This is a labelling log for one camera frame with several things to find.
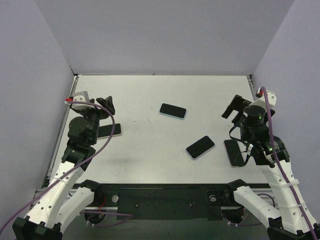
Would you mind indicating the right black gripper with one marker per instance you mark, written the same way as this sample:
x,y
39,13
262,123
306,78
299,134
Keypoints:
x,y
240,105

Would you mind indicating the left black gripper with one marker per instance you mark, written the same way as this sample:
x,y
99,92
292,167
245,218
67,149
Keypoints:
x,y
100,109

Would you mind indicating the beige phone case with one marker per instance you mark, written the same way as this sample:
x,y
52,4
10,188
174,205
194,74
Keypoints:
x,y
119,130

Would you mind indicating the light blue phone case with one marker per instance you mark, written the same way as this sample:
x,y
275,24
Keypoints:
x,y
172,115

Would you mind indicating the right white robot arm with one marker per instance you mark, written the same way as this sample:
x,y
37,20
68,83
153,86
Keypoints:
x,y
291,219

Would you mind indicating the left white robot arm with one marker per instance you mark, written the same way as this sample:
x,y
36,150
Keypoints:
x,y
52,212

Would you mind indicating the phone in lavender case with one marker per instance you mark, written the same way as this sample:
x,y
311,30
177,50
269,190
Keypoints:
x,y
200,147

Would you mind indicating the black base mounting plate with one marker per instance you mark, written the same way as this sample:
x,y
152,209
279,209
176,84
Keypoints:
x,y
168,201

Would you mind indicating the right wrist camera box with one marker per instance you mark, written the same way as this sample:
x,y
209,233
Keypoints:
x,y
267,98

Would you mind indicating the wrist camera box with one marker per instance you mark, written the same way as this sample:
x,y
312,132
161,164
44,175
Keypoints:
x,y
267,98
82,97

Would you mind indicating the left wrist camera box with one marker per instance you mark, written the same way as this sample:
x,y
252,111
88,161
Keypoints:
x,y
82,97

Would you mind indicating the aluminium frame rail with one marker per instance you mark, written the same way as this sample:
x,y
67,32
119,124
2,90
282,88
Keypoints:
x,y
54,153

